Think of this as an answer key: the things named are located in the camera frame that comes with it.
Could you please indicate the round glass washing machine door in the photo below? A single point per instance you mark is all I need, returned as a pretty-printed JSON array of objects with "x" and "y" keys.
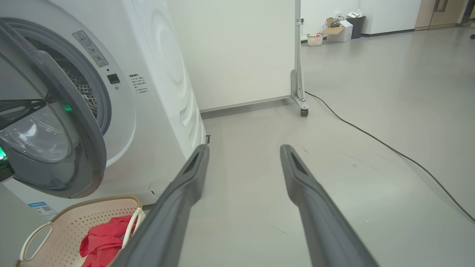
[{"x": 89, "y": 148}]

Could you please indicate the white partition panel on casters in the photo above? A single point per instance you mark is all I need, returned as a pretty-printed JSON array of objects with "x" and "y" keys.
[{"x": 241, "y": 48}]

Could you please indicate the cream perforated laundry basket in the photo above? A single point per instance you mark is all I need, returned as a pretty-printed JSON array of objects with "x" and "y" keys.
[{"x": 63, "y": 233}]

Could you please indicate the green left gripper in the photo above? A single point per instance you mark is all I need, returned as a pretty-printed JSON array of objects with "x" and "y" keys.
[{"x": 4, "y": 167}]

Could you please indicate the blue energy label sticker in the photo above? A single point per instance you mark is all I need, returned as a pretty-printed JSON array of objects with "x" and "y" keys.
[{"x": 41, "y": 210}]

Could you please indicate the small white basket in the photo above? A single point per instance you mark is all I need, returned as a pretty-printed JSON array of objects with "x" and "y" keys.
[{"x": 315, "y": 40}]

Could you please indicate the dark grey waste bin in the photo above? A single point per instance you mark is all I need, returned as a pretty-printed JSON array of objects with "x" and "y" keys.
[{"x": 357, "y": 27}]

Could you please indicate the clear sticker with black text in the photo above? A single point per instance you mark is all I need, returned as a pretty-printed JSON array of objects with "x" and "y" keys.
[{"x": 138, "y": 83}]

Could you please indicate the white front-load washing machine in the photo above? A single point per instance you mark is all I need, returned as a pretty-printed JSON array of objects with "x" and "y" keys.
[{"x": 156, "y": 96}]

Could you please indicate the grey warning sticker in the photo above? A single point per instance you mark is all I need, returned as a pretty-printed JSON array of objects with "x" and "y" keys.
[{"x": 90, "y": 48}]

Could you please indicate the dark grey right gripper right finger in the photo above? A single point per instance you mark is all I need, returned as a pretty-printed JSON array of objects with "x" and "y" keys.
[{"x": 326, "y": 222}]

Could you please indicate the wooden room door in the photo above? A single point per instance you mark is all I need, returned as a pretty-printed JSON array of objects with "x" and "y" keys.
[{"x": 441, "y": 13}]

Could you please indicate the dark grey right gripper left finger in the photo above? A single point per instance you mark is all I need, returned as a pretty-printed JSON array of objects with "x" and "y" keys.
[{"x": 167, "y": 218}]

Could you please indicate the white cardboard box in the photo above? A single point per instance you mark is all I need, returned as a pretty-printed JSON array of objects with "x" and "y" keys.
[{"x": 339, "y": 34}]

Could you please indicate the red garment with white stripes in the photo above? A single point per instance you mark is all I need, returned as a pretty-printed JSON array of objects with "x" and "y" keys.
[{"x": 104, "y": 241}]

